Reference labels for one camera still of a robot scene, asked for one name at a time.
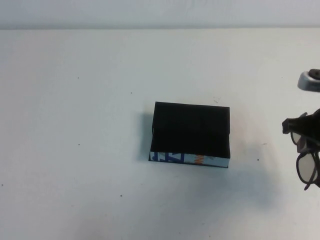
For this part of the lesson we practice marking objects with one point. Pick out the black glasses case printed front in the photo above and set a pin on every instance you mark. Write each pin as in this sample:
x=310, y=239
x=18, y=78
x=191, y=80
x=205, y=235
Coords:
x=190, y=127

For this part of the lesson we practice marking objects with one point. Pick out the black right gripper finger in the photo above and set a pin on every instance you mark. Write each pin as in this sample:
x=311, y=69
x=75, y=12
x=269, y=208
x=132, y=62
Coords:
x=293, y=125

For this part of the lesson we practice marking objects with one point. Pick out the black frame glasses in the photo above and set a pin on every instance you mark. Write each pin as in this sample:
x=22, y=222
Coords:
x=308, y=168

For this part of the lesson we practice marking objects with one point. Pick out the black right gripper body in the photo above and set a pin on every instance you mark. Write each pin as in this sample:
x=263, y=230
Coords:
x=314, y=125

